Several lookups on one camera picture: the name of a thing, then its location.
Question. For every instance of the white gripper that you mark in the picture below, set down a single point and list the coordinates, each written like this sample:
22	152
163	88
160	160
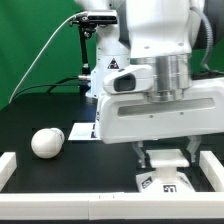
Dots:
132	117

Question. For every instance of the white lamp base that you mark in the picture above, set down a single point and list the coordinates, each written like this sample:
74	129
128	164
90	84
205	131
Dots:
165	178

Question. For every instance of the white lamp bulb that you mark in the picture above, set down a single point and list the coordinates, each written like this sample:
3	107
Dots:
47	143

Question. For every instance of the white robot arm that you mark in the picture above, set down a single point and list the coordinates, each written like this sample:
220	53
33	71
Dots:
154	97

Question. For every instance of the white tag sheet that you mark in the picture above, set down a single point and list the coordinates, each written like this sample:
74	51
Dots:
82	132

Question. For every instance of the white right rail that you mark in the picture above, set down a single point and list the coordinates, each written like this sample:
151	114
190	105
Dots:
212	169

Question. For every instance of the white rail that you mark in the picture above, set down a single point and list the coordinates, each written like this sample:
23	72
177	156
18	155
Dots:
8	165
112	206
212	169

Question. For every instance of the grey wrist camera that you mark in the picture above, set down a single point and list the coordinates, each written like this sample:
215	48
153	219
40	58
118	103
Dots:
131	79

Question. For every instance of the white front rail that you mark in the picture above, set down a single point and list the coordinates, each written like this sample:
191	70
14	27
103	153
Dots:
112	206

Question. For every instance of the black camera stand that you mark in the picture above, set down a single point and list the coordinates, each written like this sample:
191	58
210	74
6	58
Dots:
86	71

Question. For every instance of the black rear camera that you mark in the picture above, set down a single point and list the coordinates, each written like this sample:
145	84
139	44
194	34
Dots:
94	17

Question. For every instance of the white left rail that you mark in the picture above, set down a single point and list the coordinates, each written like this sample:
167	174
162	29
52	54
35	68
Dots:
8	165

